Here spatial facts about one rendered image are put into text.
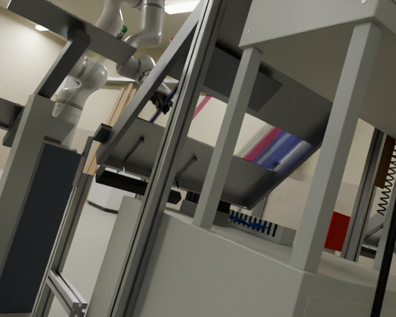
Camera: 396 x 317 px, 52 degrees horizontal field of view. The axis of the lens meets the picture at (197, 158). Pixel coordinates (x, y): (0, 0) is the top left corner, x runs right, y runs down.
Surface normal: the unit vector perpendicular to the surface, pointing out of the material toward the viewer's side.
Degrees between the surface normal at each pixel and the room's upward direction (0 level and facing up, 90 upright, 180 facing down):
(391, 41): 180
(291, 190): 90
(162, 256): 90
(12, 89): 90
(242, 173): 132
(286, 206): 90
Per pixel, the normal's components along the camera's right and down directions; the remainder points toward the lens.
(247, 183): 0.20, 0.71
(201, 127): -0.64, -0.25
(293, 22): -0.79, -0.29
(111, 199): 0.67, 0.14
